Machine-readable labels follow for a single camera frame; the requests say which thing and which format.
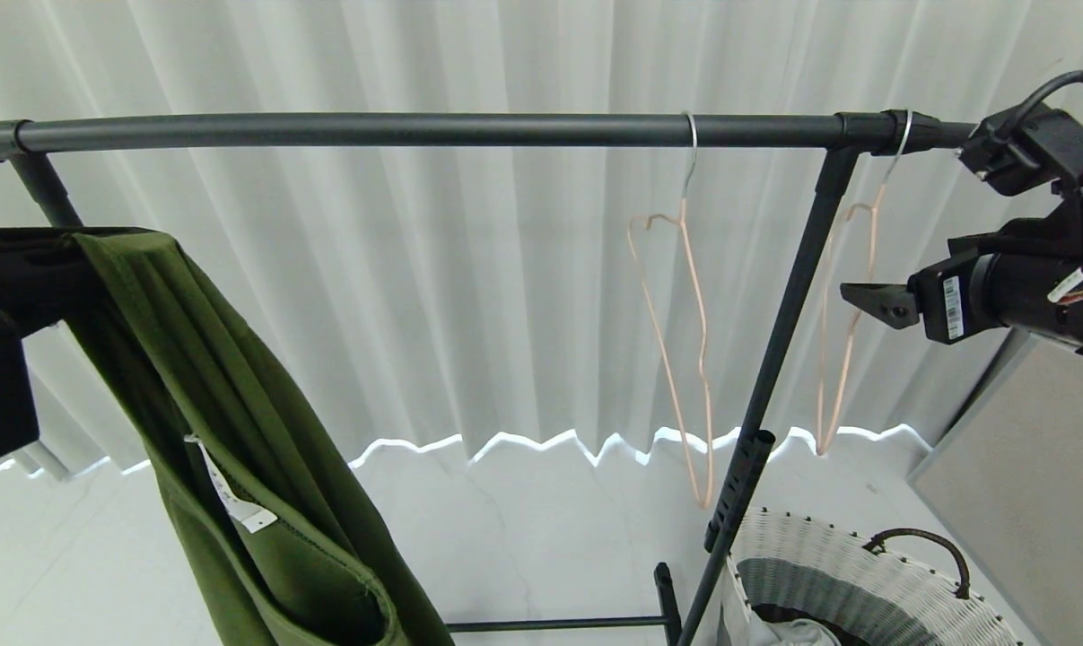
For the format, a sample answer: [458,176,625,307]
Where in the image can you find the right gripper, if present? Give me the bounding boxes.
[841,238,1083,362]

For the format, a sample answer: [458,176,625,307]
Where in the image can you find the pink clothes hanger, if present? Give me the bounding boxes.
[628,112,716,510]
[815,109,914,456]

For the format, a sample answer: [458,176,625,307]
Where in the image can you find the green printed shirt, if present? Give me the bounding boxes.
[66,229,457,646]

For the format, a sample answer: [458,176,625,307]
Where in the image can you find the pale grey shorts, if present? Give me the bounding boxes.
[746,617,845,646]

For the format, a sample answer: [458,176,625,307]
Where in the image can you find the white laundry basket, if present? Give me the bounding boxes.
[716,507,1028,646]

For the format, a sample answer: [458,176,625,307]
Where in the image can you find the black clothes rack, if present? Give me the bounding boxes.
[0,109,977,646]

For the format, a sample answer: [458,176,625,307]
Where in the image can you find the white curtain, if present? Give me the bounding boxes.
[0,0,1083,476]

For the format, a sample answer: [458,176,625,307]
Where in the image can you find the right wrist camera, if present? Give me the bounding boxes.
[956,100,1083,257]

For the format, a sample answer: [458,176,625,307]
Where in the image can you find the black cable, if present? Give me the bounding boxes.
[1006,70,1083,144]

